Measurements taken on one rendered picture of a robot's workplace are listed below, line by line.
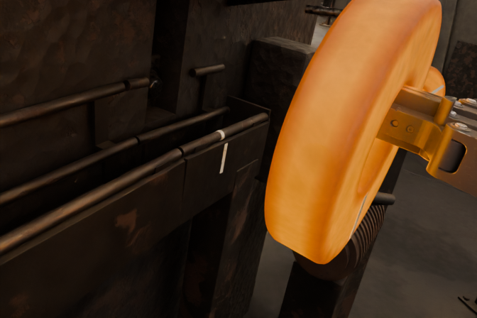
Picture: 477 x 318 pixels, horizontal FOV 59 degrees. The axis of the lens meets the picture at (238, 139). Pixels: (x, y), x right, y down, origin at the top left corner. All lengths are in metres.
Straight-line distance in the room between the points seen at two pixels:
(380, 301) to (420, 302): 0.15
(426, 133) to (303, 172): 0.07
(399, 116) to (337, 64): 0.06
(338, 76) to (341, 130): 0.02
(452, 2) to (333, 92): 2.97
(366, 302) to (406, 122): 1.28
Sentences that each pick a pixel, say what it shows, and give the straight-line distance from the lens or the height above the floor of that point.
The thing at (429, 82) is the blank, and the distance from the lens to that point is 0.93.
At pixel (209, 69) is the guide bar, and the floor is 0.76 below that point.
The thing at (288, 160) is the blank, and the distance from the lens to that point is 0.19.
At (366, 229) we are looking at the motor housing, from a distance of 0.81.
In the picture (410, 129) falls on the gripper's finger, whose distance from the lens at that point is 0.23.
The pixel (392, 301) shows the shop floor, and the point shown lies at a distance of 1.54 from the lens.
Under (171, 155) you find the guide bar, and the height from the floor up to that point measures 0.71.
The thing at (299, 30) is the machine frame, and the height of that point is 0.80.
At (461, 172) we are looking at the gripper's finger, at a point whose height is 0.84.
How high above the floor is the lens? 0.90
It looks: 22 degrees down
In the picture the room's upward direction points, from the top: 11 degrees clockwise
